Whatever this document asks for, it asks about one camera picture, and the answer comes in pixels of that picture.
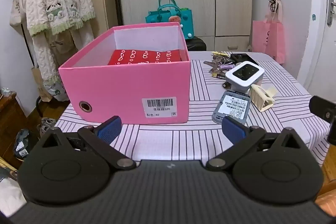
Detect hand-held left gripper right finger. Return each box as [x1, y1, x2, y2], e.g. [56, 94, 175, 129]
[206, 116, 302, 172]

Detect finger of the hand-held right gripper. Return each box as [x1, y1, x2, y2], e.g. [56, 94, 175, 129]
[309, 95, 336, 146]

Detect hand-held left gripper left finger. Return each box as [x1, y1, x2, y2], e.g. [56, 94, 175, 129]
[39, 115, 137, 171]

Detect grey router back cover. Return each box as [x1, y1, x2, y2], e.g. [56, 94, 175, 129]
[212, 90, 252, 127]

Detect cream hair claw clip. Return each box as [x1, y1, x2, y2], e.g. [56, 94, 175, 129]
[249, 84, 278, 112]

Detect pink cardboard box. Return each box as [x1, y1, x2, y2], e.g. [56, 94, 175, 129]
[58, 23, 192, 125]

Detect silver key with ring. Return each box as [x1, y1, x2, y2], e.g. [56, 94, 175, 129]
[203, 60, 220, 69]

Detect black phone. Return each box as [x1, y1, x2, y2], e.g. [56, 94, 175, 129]
[230, 53, 259, 66]

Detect white portable router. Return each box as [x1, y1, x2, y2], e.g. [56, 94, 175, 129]
[225, 61, 265, 92]

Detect striped tablecloth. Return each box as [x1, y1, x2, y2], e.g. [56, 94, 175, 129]
[54, 51, 331, 167]

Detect grey shoes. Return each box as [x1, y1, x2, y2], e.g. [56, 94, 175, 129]
[39, 118, 57, 136]

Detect key bunch with purple tag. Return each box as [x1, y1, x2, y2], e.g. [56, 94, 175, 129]
[209, 55, 235, 74]

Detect white door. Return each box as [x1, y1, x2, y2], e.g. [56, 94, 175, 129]
[297, 0, 336, 101]

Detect brown paper bag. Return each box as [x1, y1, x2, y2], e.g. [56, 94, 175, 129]
[31, 67, 70, 102]

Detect dark plastic bag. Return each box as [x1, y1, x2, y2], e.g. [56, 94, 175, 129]
[13, 129, 40, 159]

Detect pink paper bag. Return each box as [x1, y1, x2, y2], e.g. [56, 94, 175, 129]
[252, 0, 286, 64]

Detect black clothes rack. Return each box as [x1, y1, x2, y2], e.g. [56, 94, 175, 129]
[14, 0, 44, 119]

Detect wooden cabinet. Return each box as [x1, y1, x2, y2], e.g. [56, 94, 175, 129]
[0, 88, 30, 153]

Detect cream fluffy garment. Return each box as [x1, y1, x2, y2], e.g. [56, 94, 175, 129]
[33, 22, 95, 86]

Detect teal felt handbag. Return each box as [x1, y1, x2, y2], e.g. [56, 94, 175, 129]
[146, 0, 193, 39]

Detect beige canvas tote bag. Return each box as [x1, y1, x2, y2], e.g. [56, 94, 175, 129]
[10, 0, 34, 35]

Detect metal door handle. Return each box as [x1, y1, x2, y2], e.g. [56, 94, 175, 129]
[327, 0, 336, 28]

